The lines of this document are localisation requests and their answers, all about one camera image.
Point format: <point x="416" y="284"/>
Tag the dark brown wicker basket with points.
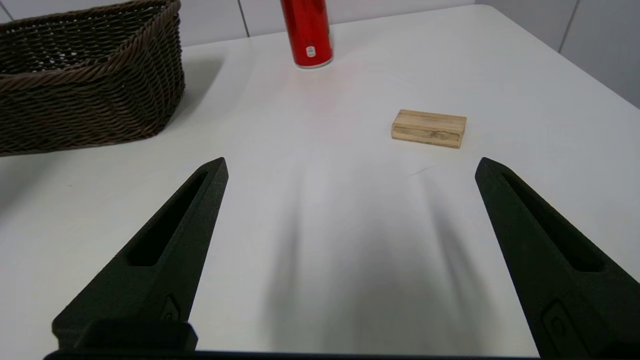
<point x="90" y="95"/>

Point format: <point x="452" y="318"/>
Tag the red soda can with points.
<point x="307" y="30"/>

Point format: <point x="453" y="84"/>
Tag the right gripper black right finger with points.
<point x="565" y="280"/>

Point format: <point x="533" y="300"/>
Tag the small wooden block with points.
<point x="429" y="128"/>

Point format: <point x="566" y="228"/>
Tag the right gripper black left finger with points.
<point x="165" y="260"/>

